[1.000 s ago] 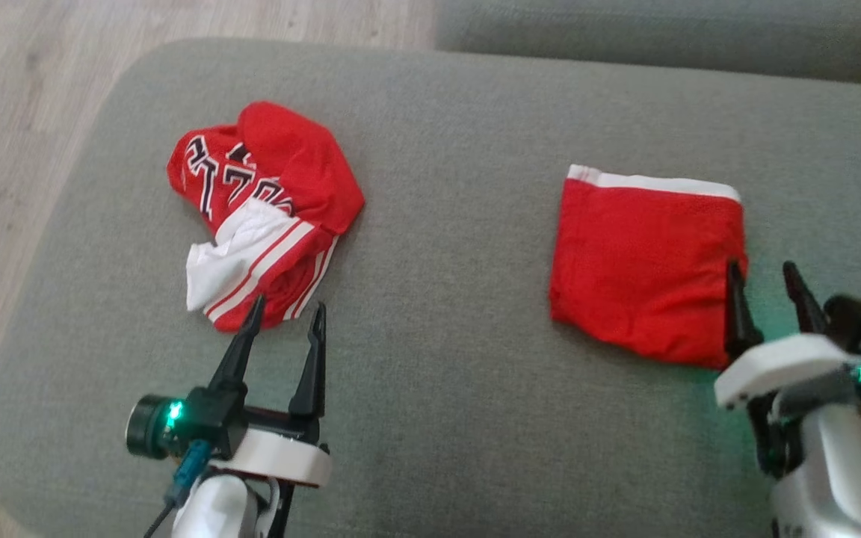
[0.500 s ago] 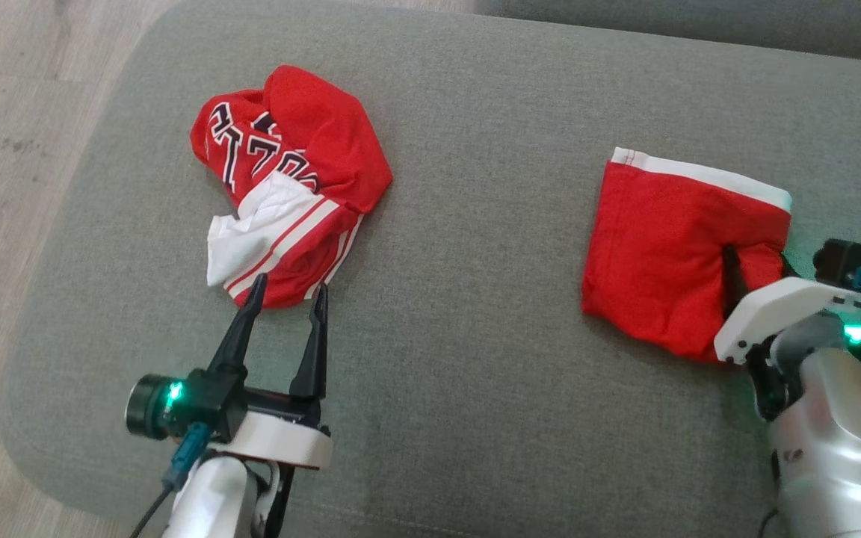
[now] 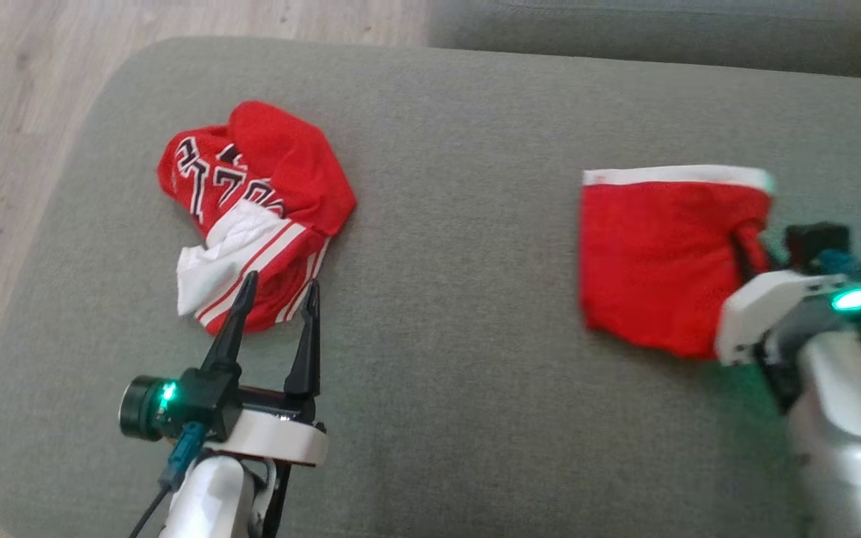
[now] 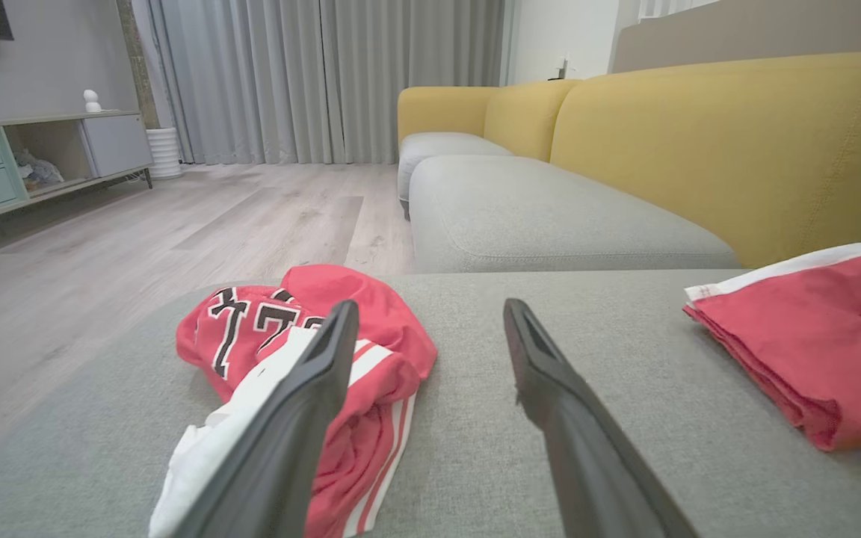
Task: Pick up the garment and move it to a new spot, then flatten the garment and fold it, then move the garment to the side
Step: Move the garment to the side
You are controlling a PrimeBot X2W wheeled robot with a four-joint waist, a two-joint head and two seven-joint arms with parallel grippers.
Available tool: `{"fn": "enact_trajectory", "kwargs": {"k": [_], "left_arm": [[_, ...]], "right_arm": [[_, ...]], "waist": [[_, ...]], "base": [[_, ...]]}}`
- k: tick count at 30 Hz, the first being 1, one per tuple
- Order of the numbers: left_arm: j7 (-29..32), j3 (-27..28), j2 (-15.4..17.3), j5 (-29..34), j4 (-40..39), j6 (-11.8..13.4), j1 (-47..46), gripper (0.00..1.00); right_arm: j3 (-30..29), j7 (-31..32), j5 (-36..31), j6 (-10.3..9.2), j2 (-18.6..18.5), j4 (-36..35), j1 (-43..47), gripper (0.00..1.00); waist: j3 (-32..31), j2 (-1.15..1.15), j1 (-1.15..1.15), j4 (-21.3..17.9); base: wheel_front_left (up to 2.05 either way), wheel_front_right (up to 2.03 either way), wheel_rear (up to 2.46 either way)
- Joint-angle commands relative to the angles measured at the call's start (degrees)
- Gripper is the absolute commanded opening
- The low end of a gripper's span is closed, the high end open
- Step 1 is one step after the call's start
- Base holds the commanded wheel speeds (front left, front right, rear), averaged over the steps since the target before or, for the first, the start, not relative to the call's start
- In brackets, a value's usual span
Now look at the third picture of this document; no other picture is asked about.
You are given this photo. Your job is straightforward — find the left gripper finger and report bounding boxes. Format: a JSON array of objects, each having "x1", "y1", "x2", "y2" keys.
[
  {"x1": 200, "y1": 270, "x2": 260, "y2": 378},
  {"x1": 283, "y1": 279, "x2": 322, "y2": 398}
]

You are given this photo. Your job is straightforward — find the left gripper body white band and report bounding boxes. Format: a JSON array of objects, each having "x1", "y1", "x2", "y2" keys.
[{"x1": 205, "y1": 385, "x2": 330, "y2": 538}]

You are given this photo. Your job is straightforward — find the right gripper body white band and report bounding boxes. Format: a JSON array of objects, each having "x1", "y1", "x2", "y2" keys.
[{"x1": 714, "y1": 269, "x2": 850, "y2": 368}]

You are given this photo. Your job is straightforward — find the red shorts white waistband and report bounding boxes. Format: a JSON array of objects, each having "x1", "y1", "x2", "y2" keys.
[{"x1": 578, "y1": 164, "x2": 777, "y2": 360}]

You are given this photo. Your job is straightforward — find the red basketball jersey white sleeves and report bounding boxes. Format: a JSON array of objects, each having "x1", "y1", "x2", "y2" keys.
[{"x1": 157, "y1": 100, "x2": 358, "y2": 336}]

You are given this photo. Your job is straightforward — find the grey sofa seat cushion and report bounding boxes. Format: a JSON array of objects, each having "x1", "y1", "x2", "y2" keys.
[{"x1": 0, "y1": 36, "x2": 861, "y2": 538}]

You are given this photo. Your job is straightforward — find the grey sofa back cushion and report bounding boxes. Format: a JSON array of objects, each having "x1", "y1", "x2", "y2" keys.
[{"x1": 428, "y1": 0, "x2": 861, "y2": 80}]

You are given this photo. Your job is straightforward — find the right arm cable blue plug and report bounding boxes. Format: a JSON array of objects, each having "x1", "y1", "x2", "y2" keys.
[{"x1": 818, "y1": 249, "x2": 861, "y2": 283}]

